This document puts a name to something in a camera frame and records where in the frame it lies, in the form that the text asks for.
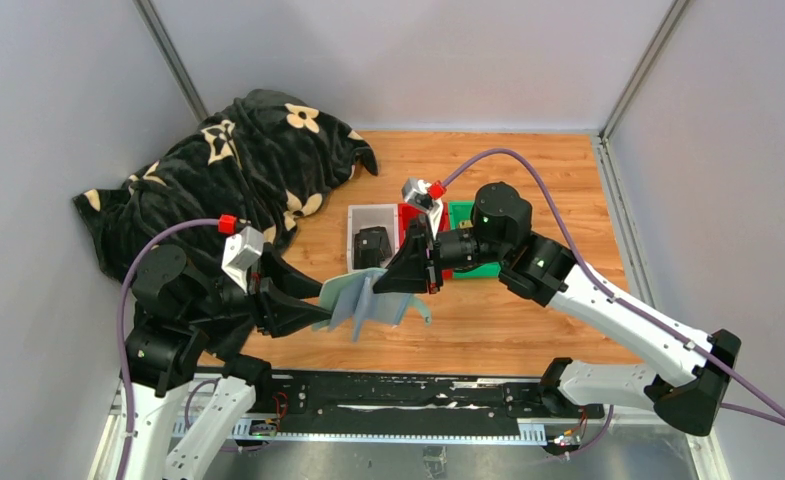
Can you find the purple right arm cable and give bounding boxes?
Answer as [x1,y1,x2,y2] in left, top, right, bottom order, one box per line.
[431,147,785,440]

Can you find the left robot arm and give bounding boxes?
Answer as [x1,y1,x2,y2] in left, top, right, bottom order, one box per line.
[115,245,330,479]

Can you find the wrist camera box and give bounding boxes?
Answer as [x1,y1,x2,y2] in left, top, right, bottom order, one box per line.
[402,177,446,236]
[221,226,265,293]

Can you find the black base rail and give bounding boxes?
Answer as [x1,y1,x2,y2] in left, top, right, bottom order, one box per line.
[228,369,606,446]

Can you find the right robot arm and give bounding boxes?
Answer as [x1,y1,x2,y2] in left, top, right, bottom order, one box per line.
[373,182,741,436]

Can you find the teal leather card holder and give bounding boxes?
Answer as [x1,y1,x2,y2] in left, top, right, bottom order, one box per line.
[312,267,433,342]

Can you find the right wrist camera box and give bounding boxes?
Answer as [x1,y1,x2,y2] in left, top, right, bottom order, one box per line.
[402,177,446,236]

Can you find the white plastic bin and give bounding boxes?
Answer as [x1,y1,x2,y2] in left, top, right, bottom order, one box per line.
[346,204,399,272]

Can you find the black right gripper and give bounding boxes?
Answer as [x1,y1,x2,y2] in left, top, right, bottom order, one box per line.
[373,215,509,296]

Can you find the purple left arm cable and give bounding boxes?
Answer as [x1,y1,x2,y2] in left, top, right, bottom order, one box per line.
[114,215,238,480]

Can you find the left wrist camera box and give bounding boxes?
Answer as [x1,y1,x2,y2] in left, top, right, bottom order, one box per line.
[221,226,265,293]

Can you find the black floral fleece blanket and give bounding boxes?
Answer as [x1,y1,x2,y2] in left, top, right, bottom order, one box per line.
[72,88,380,359]

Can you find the red plastic bin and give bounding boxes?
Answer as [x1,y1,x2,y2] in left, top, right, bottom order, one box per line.
[392,203,452,285]

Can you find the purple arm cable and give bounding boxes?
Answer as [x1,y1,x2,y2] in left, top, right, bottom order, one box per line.
[114,215,238,480]
[431,147,785,440]

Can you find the green plastic bin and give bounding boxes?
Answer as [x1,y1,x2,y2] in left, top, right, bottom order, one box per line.
[446,201,503,281]

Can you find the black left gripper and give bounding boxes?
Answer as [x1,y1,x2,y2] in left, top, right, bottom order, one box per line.
[183,240,333,335]

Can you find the black cards stack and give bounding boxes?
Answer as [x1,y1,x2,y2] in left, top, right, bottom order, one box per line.
[352,226,393,269]

